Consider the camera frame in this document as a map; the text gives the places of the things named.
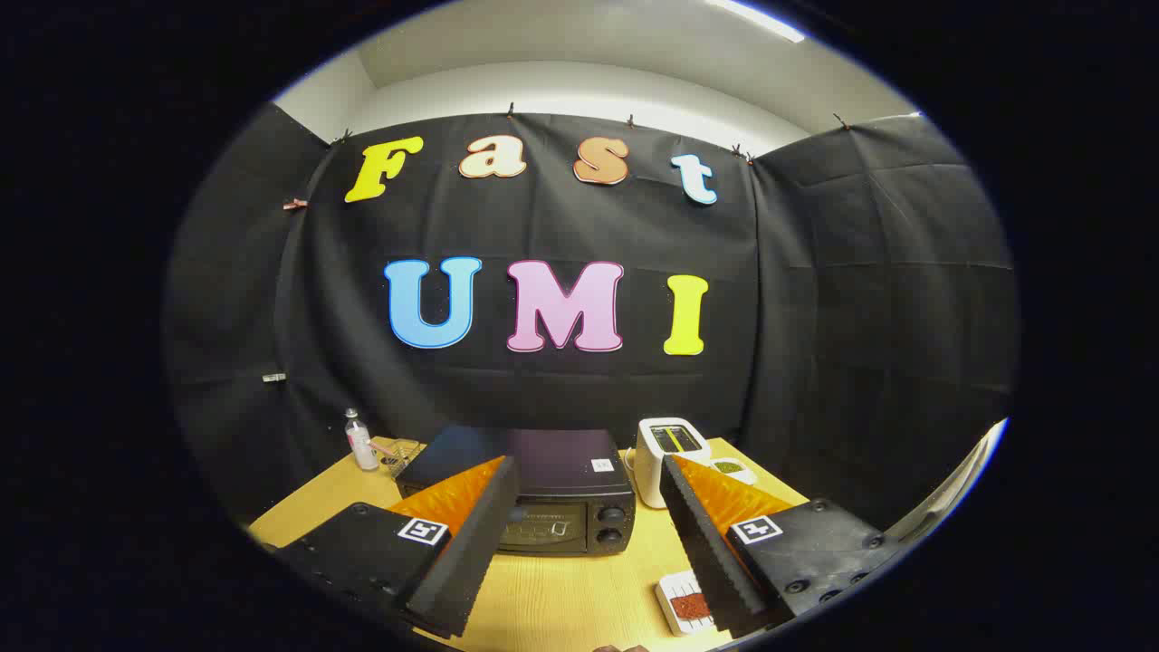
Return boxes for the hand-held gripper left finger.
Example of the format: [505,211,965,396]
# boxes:
[272,455,522,639]

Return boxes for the clear plastic bottle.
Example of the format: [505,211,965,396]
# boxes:
[344,407,379,472]

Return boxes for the small wire basket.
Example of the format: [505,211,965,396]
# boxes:
[378,438,423,478]

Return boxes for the white rectangular tray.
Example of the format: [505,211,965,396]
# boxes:
[655,570,718,638]

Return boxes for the white pop-up toaster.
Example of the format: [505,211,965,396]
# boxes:
[634,417,713,510]

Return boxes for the black toaster oven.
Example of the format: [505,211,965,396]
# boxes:
[396,426,637,556]

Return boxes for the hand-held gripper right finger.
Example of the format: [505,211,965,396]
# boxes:
[659,454,905,639]

